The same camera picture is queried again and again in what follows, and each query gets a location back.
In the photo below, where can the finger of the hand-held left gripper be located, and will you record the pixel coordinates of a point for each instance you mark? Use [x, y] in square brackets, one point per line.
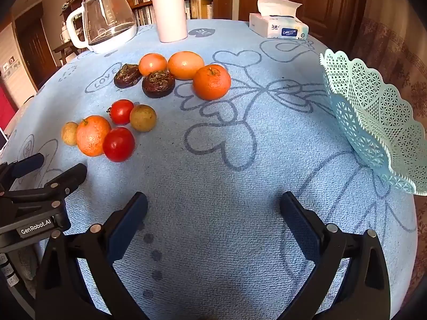
[30, 162]
[71, 176]

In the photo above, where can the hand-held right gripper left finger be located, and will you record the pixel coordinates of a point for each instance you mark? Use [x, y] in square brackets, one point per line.
[128, 230]

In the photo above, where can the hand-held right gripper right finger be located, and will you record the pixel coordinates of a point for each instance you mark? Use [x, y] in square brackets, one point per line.
[300, 230]

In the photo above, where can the small brown kiwi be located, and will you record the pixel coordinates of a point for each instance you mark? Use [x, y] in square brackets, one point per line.
[69, 134]

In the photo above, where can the large round orange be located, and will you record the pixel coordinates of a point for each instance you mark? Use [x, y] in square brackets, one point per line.
[91, 136]

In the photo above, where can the large red tomato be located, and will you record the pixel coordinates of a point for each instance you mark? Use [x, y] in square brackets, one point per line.
[118, 145]

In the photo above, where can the small red tomato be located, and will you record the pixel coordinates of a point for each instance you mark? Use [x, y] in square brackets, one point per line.
[121, 112]

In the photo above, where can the large brown kiwi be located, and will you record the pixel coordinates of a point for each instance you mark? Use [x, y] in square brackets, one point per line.
[143, 118]

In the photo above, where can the small dark purple mangosteen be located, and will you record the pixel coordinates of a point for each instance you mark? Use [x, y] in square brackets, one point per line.
[125, 77]

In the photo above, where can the large dark purple mangosteen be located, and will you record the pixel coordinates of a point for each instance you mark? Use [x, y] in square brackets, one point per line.
[157, 86]

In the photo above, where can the light green plastic basket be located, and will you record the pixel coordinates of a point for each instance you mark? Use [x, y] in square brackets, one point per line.
[373, 120]

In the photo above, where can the small pale orange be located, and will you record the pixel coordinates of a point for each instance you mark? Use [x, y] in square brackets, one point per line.
[152, 64]

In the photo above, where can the oval orange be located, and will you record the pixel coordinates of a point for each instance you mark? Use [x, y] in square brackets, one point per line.
[185, 65]

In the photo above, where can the mandarin orange with stem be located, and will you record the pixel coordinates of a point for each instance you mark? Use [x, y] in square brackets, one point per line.
[212, 83]

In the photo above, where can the blue printed tablecloth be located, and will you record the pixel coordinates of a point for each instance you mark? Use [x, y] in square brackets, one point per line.
[216, 160]

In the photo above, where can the dark wooden door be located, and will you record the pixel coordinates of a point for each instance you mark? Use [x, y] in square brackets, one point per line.
[33, 46]

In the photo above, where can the dark wooden rack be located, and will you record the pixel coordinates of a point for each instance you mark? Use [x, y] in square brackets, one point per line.
[66, 50]

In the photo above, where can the white thermos bottle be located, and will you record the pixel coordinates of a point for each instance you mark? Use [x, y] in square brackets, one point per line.
[170, 13]

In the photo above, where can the white tissue pack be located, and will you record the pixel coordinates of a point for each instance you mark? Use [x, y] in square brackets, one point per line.
[283, 26]

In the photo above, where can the brown wooden door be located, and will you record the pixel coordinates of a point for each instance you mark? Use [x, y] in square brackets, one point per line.
[320, 3]

